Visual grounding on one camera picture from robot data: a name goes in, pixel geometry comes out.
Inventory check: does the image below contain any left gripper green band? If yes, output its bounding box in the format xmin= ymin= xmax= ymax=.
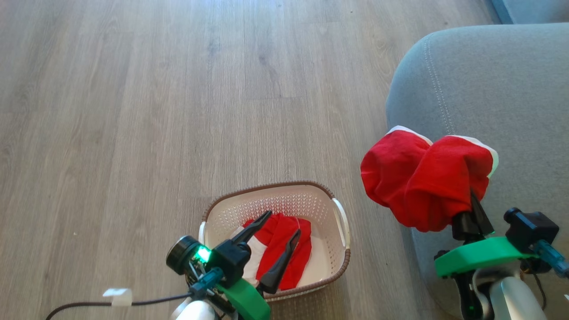
xmin=208 ymin=211 xmax=302 ymax=320

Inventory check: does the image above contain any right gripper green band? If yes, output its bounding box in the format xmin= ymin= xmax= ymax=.
xmin=434 ymin=190 xmax=536 ymax=280

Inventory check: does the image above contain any red garment with white trim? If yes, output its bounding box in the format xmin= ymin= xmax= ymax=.
xmin=361 ymin=126 xmax=499 ymax=233

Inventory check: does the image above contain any white plastic laundry basket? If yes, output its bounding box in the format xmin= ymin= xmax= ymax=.
xmin=198 ymin=180 xmax=351 ymax=303

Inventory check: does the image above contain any blue-grey upholstered seat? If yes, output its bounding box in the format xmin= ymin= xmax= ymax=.
xmin=490 ymin=0 xmax=569 ymax=25

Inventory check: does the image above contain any red and white garment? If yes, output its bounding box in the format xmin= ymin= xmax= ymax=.
xmin=230 ymin=213 xmax=313 ymax=291

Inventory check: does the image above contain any fabric sofa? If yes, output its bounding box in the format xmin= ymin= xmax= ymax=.
xmin=386 ymin=23 xmax=569 ymax=320

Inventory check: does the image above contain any white tape tag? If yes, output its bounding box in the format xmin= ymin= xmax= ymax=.
xmin=103 ymin=288 xmax=133 ymax=308

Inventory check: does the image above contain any teal plug with cable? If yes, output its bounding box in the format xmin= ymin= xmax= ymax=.
xmin=533 ymin=240 xmax=569 ymax=280

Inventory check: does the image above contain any black cable with teal plug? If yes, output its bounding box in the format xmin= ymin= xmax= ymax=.
xmin=44 ymin=267 xmax=224 ymax=320

